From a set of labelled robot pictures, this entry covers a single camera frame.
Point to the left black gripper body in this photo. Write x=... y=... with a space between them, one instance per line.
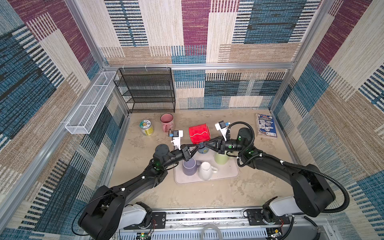
x=182 y=155

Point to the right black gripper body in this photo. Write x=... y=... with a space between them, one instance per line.
x=230 y=145

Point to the blue mug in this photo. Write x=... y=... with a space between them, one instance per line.
x=203 y=150

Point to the red mug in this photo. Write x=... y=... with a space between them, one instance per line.
x=199 y=133

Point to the pink ghost pattern mug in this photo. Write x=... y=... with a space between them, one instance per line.
x=167 y=121

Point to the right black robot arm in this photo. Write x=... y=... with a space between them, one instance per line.
x=312 y=193

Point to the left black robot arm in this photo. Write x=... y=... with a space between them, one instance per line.
x=101 y=217

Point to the purple mug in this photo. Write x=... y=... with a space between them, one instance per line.
x=190 y=167

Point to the light green mug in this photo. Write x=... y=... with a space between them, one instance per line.
x=221 y=159

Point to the white mug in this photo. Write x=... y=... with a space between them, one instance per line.
x=206 y=171

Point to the white plastic tray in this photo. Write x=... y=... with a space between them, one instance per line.
x=227 y=171

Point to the yellow green labelled can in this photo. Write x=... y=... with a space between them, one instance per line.
x=146 y=127

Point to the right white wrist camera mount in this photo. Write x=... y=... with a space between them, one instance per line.
x=222 y=126

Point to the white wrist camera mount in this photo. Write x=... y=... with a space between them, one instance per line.
x=222 y=126
x=176 y=136

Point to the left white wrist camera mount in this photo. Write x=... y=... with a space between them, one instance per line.
x=176 y=136

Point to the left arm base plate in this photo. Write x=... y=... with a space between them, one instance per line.
x=158 y=220

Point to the black wire shelf rack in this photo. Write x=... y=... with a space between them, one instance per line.
x=147 y=90

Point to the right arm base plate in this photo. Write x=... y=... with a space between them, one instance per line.
x=256 y=218

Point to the white mesh wall basket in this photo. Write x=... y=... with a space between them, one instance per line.
x=87 y=113

